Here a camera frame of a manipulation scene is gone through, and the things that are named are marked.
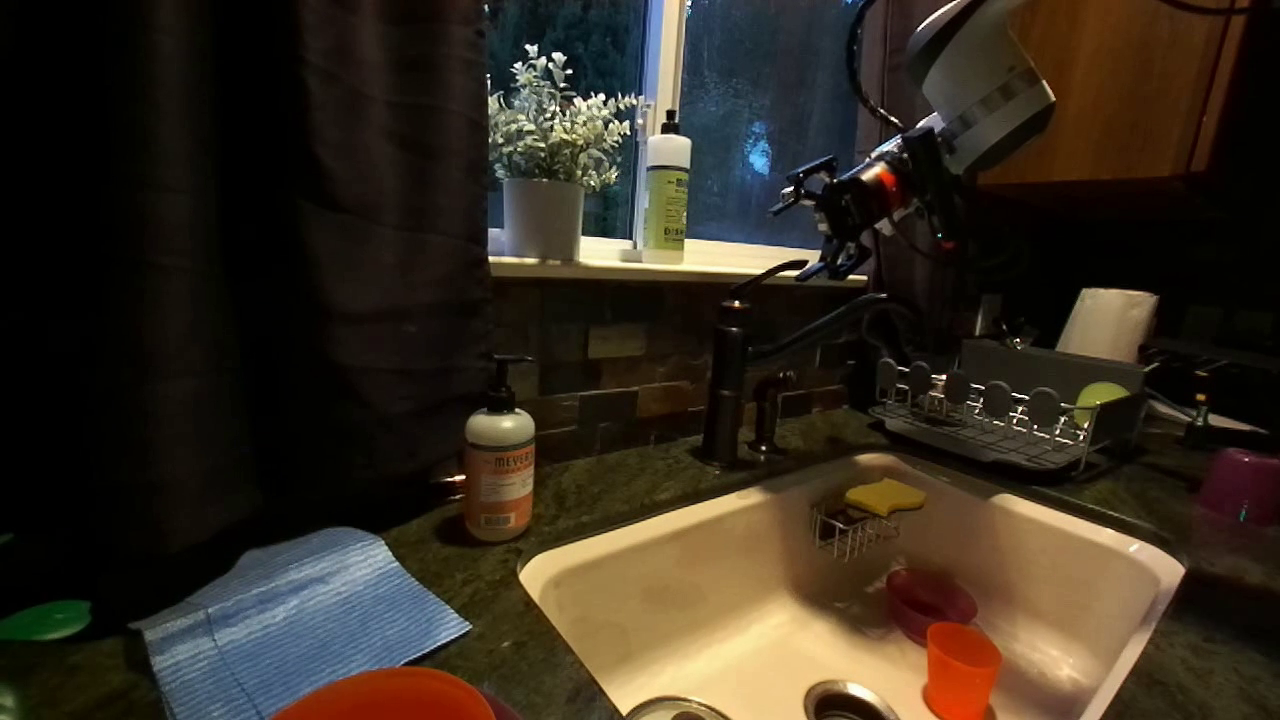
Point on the orange plastic cup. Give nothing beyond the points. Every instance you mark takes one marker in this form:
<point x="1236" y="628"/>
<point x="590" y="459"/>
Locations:
<point x="961" y="673"/>

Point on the white kitchen sink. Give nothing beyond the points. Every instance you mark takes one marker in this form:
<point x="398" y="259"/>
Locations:
<point x="732" y="603"/>

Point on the dark curtain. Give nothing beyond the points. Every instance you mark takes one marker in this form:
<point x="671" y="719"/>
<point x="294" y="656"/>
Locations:
<point x="243" y="255"/>

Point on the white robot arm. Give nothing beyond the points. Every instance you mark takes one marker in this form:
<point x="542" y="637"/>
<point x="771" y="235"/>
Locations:
<point x="986" y="100"/>

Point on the dark bronze faucet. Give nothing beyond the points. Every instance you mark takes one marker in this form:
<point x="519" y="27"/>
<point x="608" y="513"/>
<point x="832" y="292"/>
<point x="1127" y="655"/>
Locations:
<point x="741" y="355"/>

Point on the white potted plant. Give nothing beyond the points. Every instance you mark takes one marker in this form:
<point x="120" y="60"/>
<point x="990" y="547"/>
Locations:
<point x="548" y="150"/>

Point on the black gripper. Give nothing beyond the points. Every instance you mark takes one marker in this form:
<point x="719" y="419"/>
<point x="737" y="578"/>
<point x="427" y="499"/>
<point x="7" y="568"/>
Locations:
<point x="854" y="206"/>

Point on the purple cup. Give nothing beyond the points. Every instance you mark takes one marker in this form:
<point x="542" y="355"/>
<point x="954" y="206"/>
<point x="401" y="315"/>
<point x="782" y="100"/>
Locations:
<point x="1242" y="487"/>

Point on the grey dish drying rack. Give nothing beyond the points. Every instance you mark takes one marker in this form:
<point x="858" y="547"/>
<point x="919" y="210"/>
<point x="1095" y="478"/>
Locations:
<point x="1010" y="404"/>

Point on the green labelled soap bottle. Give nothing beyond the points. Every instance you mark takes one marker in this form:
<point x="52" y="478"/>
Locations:
<point x="665" y="189"/>

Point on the green item in rack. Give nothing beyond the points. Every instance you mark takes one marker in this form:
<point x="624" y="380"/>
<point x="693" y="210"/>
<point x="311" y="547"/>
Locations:
<point x="1097" y="393"/>

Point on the blue dish cloth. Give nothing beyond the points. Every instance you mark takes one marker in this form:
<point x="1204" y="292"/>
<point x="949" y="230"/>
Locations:
<point x="294" y="616"/>

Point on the pink plastic cup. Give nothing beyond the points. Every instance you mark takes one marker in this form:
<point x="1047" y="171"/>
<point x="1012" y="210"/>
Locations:
<point x="921" y="599"/>

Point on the orange bowl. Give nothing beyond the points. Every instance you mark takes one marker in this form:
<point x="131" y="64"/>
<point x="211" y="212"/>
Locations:
<point x="393" y="694"/>

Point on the orange hand soap dispenser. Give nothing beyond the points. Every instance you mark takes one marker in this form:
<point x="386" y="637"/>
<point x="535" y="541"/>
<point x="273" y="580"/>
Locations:
<point x="496" y="463"/>

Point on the green lid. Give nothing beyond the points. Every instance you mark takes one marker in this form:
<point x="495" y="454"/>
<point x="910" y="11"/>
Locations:
<point x="47" y="620"/>

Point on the yellow sponge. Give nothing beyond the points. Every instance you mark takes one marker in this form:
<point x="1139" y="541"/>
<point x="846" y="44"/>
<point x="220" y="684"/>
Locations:
<point x="887" y="499"/>

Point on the white paper towel roll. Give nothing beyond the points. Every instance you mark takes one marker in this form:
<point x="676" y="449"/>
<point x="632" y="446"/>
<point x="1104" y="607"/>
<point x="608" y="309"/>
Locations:
<point x="1111" y="322"/>

